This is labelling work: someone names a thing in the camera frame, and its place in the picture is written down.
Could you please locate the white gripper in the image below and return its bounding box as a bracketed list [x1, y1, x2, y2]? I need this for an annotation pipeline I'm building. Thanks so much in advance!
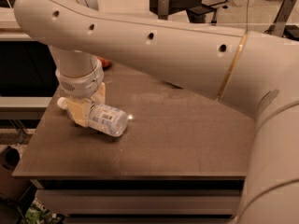
[55, 60, 106, 128]

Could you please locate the clear blue-label plastic bottle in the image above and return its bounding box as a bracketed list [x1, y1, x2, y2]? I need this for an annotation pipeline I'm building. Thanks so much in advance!
[57, 97, 128, 137]

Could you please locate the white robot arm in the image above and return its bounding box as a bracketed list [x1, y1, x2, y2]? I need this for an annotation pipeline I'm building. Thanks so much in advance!
[14, 0, 299, 224]

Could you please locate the red apple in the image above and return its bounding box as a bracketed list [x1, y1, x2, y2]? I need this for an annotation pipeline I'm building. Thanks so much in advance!
[98, 57, 112, 69]

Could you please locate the dark bin at left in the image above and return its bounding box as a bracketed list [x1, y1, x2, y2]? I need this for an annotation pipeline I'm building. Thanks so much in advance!
[0, 145, 31, 201]

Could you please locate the green packaging on floor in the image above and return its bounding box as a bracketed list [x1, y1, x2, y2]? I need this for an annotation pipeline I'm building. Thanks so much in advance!
[21, 200, 64, 224]

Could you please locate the grey table lower frame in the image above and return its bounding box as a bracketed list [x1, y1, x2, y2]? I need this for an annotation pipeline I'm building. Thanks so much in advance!
[36, 179, 243, 218]

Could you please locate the middle metal railing bracket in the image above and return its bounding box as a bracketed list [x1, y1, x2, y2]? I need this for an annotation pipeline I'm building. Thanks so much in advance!
[158, 0, 169, 20]

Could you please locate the metal railing bracket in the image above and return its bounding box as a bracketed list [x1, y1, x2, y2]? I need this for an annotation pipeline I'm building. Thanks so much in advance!
[158, 0, 169, 20]
[265, 0, 299, 40]

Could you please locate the right metal railing bracket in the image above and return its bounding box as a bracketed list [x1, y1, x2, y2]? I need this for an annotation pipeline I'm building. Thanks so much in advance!
[265, 0, 299, 40]

